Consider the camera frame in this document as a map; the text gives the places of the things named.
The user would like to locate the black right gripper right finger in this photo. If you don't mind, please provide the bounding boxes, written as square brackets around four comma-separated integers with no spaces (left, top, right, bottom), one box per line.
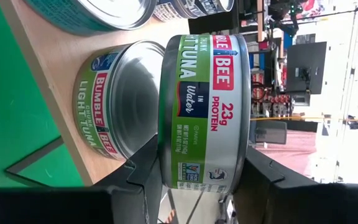
[232,145,358,224]

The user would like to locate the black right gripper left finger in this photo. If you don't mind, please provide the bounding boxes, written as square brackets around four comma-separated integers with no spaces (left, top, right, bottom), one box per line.
[0,134,165,224]

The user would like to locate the green label tuna can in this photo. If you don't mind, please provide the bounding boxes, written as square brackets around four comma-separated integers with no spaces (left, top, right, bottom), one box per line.
[72,39,167,162]
[157,33,252,195]

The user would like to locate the large teal tuna can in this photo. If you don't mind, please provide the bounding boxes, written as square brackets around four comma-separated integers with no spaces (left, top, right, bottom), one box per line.
[22,0,158,37]

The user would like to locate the wooden shelf with black legs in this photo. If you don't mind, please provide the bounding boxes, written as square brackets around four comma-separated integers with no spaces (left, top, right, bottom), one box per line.
[0,0,192,188]

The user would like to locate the grey background box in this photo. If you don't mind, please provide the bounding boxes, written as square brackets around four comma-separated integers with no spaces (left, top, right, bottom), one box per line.
[254,119,288,146]

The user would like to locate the cluttered background workbench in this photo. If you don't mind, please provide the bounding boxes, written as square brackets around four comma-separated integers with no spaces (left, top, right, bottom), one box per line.
[249,70,293,119]

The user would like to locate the green table mat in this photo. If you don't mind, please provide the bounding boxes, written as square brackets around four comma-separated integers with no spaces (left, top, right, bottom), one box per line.
[0,0,85,189]

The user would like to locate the black background monitor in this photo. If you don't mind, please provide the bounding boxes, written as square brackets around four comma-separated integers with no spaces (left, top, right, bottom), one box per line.
[285,41,328,96]

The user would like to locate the background robot arms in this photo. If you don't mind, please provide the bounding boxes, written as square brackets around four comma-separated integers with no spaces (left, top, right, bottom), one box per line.
[268,0,310,37]

